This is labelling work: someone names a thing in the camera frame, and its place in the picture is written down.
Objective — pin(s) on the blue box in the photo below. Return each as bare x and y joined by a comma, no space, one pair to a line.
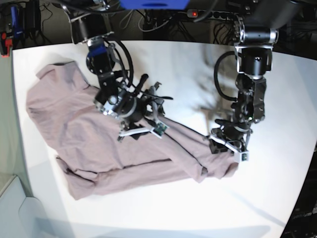
154,4

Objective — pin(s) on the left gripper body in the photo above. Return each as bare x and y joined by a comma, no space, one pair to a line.
239,125

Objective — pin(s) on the red black clamp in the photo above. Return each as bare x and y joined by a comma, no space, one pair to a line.
6,43

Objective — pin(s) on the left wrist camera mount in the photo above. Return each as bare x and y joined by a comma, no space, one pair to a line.
230,139

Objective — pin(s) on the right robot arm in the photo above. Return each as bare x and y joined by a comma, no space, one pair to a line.
111,62

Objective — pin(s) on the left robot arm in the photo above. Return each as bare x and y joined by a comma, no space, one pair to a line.
255,34

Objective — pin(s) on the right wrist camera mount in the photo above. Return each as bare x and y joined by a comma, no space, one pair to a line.
148,124

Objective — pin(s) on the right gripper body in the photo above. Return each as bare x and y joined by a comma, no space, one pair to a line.
134,109

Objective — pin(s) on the black power strip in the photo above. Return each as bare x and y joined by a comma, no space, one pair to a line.
213,15

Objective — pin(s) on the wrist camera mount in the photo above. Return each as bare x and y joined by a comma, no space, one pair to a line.
230,139
148,124

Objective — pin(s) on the pink t-shirt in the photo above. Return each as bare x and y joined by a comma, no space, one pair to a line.
93,161

